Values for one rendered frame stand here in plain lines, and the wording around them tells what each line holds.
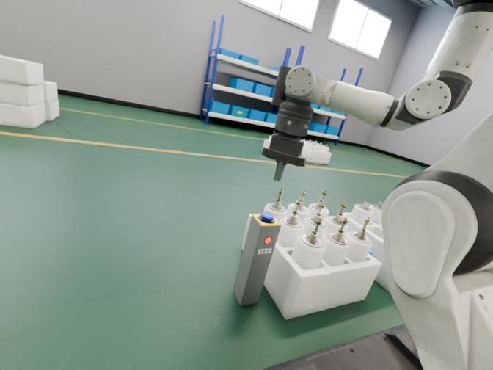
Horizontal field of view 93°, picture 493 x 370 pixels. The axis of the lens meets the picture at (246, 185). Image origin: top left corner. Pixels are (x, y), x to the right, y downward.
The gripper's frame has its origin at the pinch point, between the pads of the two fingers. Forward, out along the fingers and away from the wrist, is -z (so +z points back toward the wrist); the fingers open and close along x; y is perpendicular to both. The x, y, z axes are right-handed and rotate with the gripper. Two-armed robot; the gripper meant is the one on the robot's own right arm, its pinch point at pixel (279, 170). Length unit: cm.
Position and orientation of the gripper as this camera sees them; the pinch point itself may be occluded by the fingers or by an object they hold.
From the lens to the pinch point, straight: 67.8
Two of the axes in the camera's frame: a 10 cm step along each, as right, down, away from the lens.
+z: 2.1, -9.2, -3.3
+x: -9.0, -3.2, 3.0
